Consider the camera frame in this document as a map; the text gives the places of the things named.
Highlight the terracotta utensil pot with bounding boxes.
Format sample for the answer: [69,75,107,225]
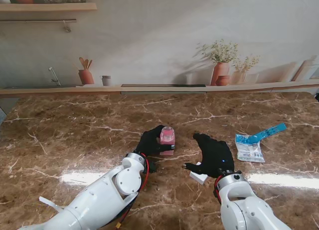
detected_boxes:
[78,57,95,85]

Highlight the white square bottle cap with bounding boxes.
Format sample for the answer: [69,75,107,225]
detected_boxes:
[189,161,209,185]

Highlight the pink seasoning bottle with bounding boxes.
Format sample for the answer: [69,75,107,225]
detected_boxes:
[156,125,176,156]

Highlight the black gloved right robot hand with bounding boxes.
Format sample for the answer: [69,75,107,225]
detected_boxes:
[183,132,235,179]

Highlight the metal hanging rail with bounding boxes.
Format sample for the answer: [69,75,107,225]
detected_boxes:
[0,18,77,33]

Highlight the blue white seasoning bag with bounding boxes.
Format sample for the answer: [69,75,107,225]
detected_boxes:
[235,133,266,163]

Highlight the red black right arm cables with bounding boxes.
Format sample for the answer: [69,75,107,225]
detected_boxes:
[213,176,222,205]

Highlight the wooden wall shelf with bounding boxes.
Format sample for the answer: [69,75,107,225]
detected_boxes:
[0,2,97,14]

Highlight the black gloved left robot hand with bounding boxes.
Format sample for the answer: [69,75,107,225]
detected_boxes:
[133,124,175,158]

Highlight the terracotta vase with flowers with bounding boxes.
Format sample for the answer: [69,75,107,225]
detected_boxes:
[199,39,239,86]

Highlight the blue plastic bag clip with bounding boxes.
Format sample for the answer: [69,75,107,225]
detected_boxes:
[246,122,287,143]

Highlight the pale vase with flowers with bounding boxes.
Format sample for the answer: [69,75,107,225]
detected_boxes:
[231,56,260,85]

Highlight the red black left arm cables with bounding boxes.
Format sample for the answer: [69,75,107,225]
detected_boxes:
[99,154,155,230]

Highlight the metal faucet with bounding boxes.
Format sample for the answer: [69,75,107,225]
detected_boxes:
[48,67,62,87]

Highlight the red black arm cables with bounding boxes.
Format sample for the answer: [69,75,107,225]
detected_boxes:
[99,154,155,230]
[213,176,222,205]

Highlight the small round terracotta pot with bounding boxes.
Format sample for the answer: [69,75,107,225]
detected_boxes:
[215,75,231,87]

